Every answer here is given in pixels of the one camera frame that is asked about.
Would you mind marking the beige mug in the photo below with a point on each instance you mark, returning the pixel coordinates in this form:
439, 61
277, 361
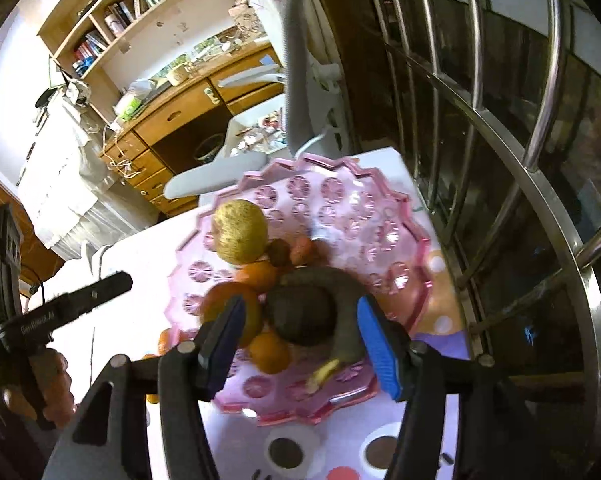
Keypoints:
178, 76

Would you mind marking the white storage box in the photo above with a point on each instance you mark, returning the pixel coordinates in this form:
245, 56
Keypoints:
250, 135

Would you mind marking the wooden desk with drawers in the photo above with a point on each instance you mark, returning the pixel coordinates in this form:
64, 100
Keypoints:
175, 117

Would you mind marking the wooden bookshelf hutch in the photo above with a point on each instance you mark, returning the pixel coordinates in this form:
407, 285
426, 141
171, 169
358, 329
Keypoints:
145, 40

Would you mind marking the red apple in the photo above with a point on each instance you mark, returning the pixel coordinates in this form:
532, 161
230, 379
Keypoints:
230, 310

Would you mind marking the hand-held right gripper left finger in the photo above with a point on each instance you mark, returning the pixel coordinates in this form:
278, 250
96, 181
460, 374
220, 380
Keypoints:
228, 345

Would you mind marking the pink glass bowl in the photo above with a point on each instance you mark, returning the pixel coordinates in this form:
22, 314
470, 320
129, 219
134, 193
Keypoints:
360, 210

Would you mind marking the dark green avocado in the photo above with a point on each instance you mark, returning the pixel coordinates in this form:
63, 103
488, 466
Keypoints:
300, 315

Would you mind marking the person's left hand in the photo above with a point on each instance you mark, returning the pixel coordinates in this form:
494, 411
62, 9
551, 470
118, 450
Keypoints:
55, 380

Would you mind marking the white lace furniture cover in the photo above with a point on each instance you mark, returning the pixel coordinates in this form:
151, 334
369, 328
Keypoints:
65, 175

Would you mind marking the metal window bars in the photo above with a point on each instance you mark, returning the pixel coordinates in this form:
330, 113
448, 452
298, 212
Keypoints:
550, 60

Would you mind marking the grey office chair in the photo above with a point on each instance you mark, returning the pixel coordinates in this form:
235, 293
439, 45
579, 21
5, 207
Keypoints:
295, 60

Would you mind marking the yellow apple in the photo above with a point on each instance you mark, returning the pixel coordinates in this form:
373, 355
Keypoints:
240, 232

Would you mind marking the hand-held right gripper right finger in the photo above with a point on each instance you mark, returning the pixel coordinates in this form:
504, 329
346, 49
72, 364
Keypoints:
375, 355

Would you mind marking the black trash bin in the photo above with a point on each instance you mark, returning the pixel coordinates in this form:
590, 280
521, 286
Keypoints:
208, 147

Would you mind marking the green tissue pack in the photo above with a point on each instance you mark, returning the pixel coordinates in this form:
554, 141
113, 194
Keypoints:
129, 105

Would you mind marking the dark overripe banana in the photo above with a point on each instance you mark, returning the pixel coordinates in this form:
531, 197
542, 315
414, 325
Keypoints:
330, 277

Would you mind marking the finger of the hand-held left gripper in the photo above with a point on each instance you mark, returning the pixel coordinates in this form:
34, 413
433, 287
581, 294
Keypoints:
90, 296

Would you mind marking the grey white pouch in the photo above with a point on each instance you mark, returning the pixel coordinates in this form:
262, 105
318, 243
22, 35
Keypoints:
75, 90

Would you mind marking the cartoon printed tablecloth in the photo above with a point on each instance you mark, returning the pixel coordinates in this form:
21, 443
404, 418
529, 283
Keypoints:
145, 255

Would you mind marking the red date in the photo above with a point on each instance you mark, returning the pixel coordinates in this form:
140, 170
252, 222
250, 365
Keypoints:
279, 251

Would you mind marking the wooden bookshelf with books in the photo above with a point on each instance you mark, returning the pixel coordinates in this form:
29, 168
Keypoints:
115, 15

